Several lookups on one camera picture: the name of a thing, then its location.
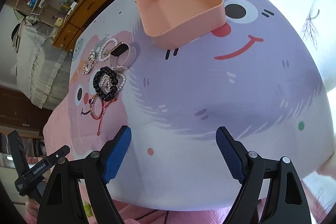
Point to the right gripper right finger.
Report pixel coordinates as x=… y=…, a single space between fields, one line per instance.
x=285 y=201

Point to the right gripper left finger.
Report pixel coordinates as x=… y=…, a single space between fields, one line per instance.
x=62 y=202

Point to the pink fluffy blanket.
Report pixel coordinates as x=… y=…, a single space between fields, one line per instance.
x=319 y=186

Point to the white lace covered furniture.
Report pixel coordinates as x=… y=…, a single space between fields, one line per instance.
x=42 y=70

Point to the cartoon monster table mat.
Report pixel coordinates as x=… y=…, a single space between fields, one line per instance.
x=254 y=76

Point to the pink plastic tray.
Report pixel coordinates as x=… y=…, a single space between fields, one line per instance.
x=174 y=23

